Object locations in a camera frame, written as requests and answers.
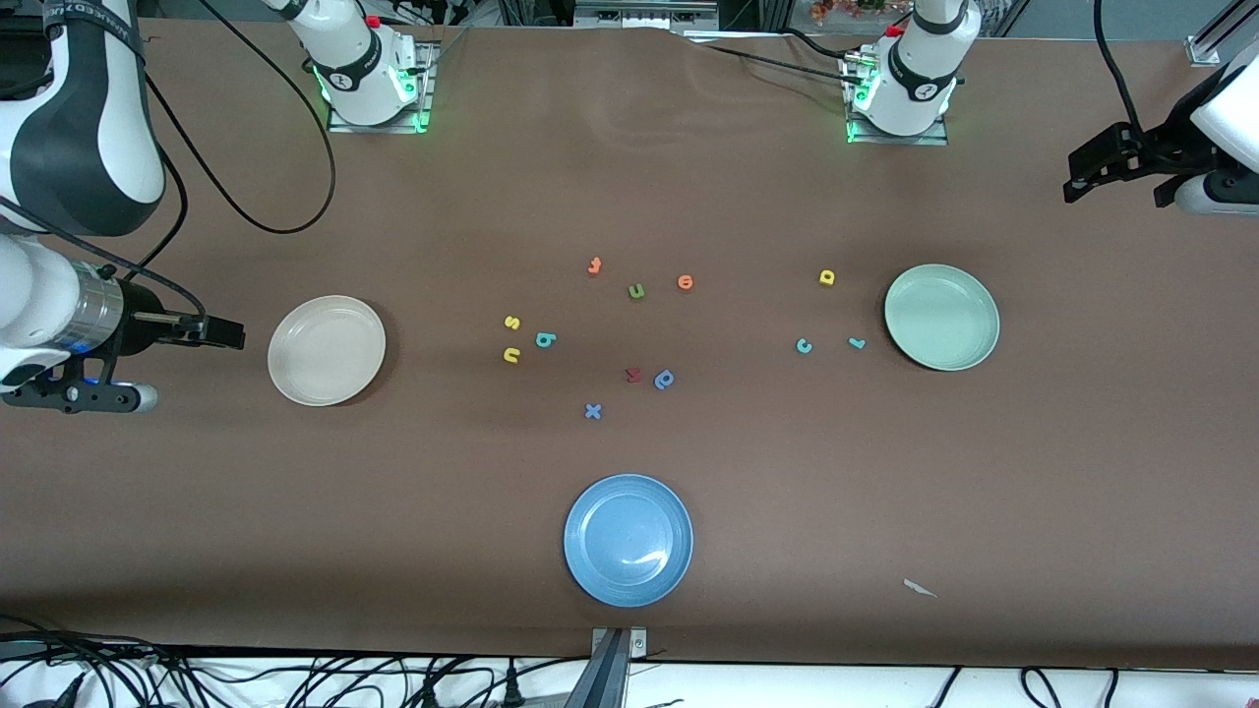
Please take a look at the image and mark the metal camera pole bracket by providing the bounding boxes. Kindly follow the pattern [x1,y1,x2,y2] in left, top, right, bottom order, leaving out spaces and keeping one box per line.
[566,626,650,708]

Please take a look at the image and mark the beige round plate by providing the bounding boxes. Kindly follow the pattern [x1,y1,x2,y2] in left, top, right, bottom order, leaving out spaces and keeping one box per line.
[267,295,388,408]

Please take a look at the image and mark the brown table cover sheet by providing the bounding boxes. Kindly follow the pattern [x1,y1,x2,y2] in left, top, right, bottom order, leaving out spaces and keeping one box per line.
[0,18,1259,670]

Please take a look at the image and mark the black cable to arm base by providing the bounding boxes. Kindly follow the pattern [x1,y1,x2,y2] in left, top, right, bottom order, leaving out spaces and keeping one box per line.
[684,28,867,85]

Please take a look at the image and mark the green round plate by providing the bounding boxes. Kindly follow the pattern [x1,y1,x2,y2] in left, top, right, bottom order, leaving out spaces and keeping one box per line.
[883,264,1001,373]

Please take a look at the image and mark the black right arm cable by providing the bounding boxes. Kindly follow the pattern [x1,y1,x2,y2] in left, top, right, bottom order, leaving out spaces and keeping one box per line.
[0,0,337,325]

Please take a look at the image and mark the orange artificial flowers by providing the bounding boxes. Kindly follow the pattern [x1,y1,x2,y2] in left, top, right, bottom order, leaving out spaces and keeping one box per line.
[811,0,891,26]

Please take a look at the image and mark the blue round plate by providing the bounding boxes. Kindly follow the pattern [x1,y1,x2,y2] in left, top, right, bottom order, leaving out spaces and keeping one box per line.
[563,474,694,609]

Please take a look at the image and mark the aluminium frame profile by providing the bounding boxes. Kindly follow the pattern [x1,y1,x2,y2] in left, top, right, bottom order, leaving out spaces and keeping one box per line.
[1185,0,1259,68]

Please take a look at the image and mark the grey metal box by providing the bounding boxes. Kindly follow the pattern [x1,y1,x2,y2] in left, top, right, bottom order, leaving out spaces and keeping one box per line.
[573,0,720,30]

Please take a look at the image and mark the tangle of black cables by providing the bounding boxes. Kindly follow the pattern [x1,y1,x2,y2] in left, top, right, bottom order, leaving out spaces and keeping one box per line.
[0,615,552,708]

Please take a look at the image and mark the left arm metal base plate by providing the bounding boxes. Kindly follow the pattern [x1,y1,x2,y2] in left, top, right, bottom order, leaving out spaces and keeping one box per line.
[844,54,950,147]

